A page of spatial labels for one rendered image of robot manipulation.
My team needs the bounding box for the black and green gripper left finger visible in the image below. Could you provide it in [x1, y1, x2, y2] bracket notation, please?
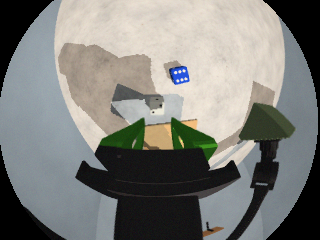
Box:
[98, 118, 145, 149]

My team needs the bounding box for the tan square mat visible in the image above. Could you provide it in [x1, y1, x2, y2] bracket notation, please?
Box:
[143, 119, 198, 150]

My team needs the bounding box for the blue die with white pips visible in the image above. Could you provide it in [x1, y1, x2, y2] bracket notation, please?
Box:
[169, 66, 190, 85]

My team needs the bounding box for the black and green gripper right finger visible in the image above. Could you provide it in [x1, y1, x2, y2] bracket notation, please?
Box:
[171, 117, 218, 161]

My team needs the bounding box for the grey die with black pips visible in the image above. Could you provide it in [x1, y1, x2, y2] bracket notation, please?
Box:
[149, 97, 165, 115]

